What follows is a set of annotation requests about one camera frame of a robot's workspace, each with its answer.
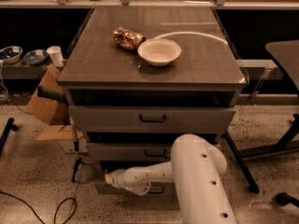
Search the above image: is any grey bottom drawer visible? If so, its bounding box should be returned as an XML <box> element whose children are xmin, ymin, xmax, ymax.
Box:
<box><xmin>94</xmin><ymin>161</ymin><xmax>177</xmax><ymax>196</ymax></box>

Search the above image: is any grey drawer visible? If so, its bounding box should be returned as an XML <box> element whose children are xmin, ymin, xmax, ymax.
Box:
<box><xmin>94</xmin><ymin>161</ymin><xmax>177</xmax><ymax>196</ymax></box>
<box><xmin>69</xmin><ymin>105</ymin><xmax>235</xmax><ymax>134</ymax></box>
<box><xmin>86</xmin><ymin>143</ymin><xmax>172</xmax><ymax>161</ymax></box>

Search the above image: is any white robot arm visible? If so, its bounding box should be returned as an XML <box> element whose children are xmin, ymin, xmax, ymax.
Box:
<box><xmin>105</xmin><ymin>134</ymin><xmax>237</xmax><ymax>224</ymax></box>

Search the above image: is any grey drawer cabinet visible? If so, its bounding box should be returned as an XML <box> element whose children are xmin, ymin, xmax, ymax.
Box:
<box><xmin>57</xmin><ymin>5</ymin><xmax>249</xmax><ymax>185</ymax></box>

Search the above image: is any grey middle drawer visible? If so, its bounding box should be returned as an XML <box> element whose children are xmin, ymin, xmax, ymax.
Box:
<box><xmin>86</xmin><ymin>143</ymin><xmax>172</xmax><ymax>161</ymax></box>

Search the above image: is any grey top drawer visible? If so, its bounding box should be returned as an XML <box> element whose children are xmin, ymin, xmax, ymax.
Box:
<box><xmin>69</xmin><ymin>105</ymin><xmax>235</xmax><ymax>134</ymax></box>

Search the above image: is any glass jar with snacks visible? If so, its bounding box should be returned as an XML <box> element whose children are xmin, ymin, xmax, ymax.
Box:
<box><xmin>113</xmin><ymin>27</ymin><xmax>146</xmax><ymax>51</ymax></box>

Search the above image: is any cardboard box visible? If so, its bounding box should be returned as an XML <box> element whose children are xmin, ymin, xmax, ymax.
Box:
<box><xmin>26</xmin><ymin>64</ymin><xmax>73</xmax><ymax>141</ymax></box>

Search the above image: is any white paper cup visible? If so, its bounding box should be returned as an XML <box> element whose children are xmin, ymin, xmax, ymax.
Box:
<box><xmin>47</xmin><ymin>46</ymin><xmax>64</xmax><ymax>67</ymax></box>

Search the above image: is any blue bowl on shelf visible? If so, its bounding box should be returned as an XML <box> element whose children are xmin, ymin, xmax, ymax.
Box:
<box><xmin>22</xmin><ymin>49</ymin><xmax>48</xmax><ymax>66</ymax></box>

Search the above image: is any black stand leg left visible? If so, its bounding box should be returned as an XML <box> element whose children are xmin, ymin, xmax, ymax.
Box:
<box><xmin>0</xmin><ymin>118</ymin><xmax>18</xmax><ymax>154</ymax></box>

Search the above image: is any dark side table top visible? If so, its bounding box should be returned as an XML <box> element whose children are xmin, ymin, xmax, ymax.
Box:
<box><xmin>265</xmin><ymin>40</ymin><xmax>299</xmax><ymax>90</ymax></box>

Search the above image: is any blue white bowl far left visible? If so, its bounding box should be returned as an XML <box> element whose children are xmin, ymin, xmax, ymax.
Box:
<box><xmin>0</xmin><ymin>46</ymin><xmax>22</xmax><ymax>64</ymax></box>

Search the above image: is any black caster foot right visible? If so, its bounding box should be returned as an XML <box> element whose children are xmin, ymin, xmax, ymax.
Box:
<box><xmin>275</xmin><ymin>192</ymin><xmax>299</xmax><ymax>207</ymax></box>

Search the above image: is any green handled tool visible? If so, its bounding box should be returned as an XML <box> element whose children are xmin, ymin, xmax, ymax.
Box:
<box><xmin>37</xmin><ymin>86</ymin><xmax>68</xmax><ymax>105</ymax></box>

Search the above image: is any black floor cable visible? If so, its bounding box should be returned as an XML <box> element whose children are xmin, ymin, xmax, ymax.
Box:
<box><xmin>0</xmin><ymin>189</ymin><xmax>78</xmax><ymax>224</ymax></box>

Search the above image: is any black table leg frame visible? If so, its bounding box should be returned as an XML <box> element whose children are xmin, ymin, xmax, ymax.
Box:
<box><xmin>222</xmin><ymin>113</ymin><xmax>299</xmax><ymax>194</ymax></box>

